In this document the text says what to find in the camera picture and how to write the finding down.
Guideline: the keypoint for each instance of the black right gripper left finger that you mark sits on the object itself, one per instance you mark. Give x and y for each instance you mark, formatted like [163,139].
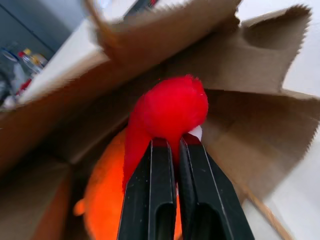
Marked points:
[147,195]

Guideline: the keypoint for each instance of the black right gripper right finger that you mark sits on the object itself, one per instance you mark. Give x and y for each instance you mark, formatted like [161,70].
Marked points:
[212,195]

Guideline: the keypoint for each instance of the red plush toy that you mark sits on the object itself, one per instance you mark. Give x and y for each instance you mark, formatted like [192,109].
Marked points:
[172,107]

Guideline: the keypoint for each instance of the clear plastic bottle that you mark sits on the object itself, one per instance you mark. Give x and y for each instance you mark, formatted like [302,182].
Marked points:
[7,72]

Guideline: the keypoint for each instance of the clear bottle with red cap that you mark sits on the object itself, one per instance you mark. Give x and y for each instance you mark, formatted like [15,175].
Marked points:
[31,60]

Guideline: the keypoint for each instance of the orange plush toy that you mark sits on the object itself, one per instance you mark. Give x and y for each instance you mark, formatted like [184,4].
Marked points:
[105,185]

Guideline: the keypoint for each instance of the brown paper bag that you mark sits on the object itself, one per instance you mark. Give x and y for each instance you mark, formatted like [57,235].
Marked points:
[225,100]

